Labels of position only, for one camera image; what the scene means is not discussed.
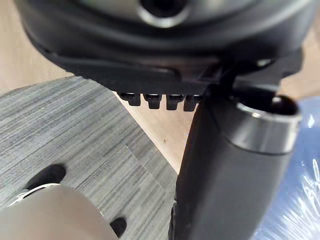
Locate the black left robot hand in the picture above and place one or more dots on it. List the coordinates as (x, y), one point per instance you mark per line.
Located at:
(155, 50)

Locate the dark robot foot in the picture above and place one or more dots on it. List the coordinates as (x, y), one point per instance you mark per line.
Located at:
(48, 175)
(118, 226)

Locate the blue folder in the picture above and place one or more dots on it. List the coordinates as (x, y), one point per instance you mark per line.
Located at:
(306, 175)

